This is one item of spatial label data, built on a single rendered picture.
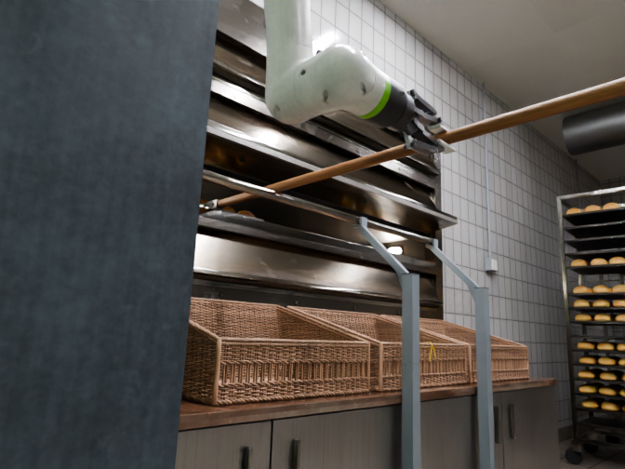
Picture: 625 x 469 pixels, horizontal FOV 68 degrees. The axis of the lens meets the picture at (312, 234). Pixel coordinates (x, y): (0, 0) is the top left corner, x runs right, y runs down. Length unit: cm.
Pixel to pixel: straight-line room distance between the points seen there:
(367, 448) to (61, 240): 116
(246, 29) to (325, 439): 157
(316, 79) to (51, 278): 56
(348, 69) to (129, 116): 44
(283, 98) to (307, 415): 78
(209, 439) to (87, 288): 70
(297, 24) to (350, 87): 20
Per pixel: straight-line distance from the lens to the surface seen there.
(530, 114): 103
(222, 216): 175
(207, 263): 168
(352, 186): 206
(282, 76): 92
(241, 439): 114
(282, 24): 96
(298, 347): 129
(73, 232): 44
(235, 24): 208
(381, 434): 150
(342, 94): 83
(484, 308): 192
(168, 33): 54
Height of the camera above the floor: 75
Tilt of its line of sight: 12 degrees up
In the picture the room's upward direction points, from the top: 2 degrees clockwise
